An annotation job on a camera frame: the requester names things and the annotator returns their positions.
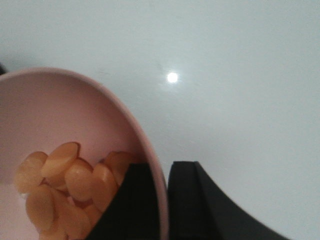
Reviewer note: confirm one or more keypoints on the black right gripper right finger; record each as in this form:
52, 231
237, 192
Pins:
200, 210

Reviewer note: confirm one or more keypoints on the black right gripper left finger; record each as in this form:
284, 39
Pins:
133, 213

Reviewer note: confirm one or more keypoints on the pink plastic bowl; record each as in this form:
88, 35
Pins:
42, 108

